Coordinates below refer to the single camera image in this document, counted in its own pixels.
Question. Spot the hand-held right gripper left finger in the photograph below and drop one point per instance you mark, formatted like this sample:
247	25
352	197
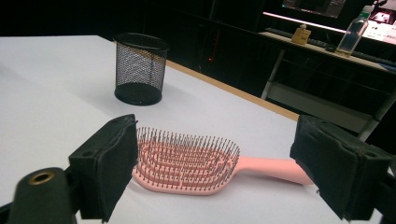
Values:
106	165

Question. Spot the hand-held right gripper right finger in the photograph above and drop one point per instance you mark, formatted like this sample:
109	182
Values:
339	168

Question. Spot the pink hairbrush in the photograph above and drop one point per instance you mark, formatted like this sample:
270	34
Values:
267	168

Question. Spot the black mesh pen holder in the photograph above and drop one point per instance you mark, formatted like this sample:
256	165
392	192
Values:
138	93

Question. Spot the grey metal stand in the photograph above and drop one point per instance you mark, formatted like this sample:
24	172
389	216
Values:
314	99

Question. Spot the dark computer mouse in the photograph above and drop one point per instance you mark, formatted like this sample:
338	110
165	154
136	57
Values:
330	48

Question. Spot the clear plastic bottle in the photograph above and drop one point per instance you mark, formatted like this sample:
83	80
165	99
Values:
351	35

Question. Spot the small yellow box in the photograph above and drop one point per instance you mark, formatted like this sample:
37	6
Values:
300	35

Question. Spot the monitor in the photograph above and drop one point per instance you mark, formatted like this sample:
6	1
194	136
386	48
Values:
311	6

